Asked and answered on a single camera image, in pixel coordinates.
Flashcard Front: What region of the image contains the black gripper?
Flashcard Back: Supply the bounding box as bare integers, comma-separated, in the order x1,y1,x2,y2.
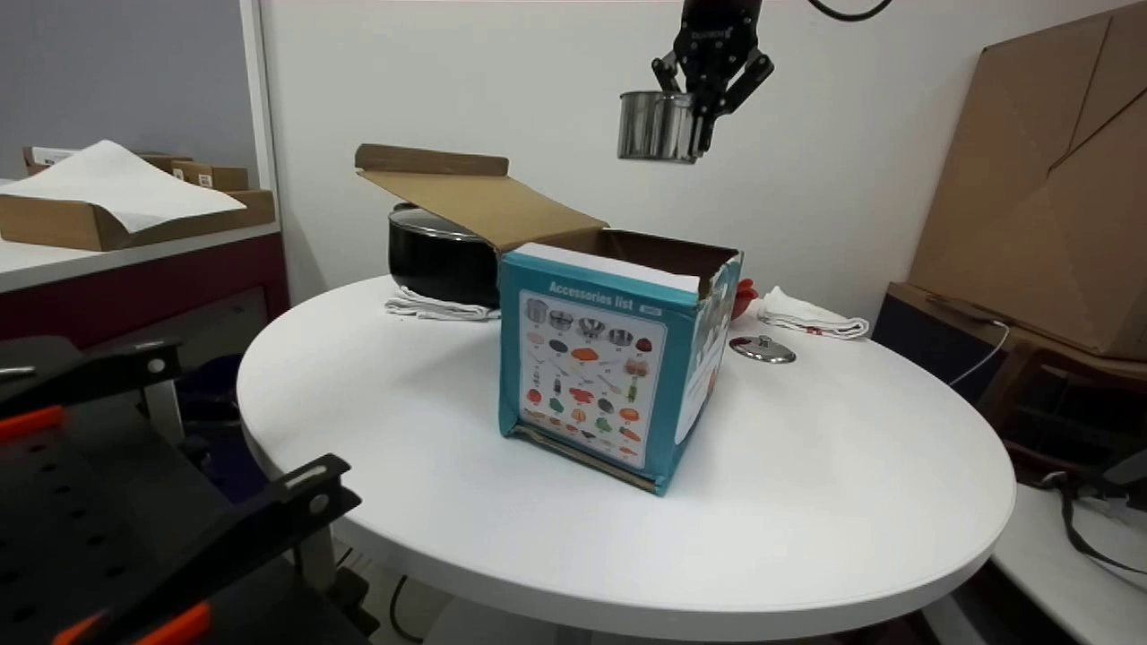
648,0,777,152

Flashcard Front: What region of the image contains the small silver pot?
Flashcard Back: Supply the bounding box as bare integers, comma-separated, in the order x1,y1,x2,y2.
617,87,709,168

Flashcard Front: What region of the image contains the teal printed cardboard box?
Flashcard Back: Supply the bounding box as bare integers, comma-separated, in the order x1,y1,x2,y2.
350,138,749,498

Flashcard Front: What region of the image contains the black cooking pot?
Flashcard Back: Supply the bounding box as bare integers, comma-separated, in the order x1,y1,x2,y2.
382,200,504,313

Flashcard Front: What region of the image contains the large flat cardboard sheet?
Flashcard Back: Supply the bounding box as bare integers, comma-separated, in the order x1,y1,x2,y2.
905,2,1147,360

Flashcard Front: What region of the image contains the brown wooden furniture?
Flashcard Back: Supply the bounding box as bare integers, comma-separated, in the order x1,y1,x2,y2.
869,283,1147,480

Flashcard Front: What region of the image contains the white paper sheet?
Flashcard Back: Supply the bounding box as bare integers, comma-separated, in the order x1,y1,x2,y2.
0,135,250,236

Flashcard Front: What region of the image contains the dark red desk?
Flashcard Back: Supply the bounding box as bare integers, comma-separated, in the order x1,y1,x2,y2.
0,217,295,350

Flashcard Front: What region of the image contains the white side table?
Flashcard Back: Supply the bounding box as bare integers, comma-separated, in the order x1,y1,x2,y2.
989,476,1147,645

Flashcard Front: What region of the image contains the shallow cardboard tray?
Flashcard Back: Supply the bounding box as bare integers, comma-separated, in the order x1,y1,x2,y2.
0,182,280,254

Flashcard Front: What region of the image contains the black orange stand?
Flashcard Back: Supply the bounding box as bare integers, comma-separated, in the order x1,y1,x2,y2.
0,332,367,645

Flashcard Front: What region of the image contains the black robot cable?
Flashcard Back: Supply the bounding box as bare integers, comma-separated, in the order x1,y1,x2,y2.
806,0,894,23

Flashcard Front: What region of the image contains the black cable bundle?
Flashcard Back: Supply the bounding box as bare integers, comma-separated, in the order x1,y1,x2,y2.
1034,445,1147,585

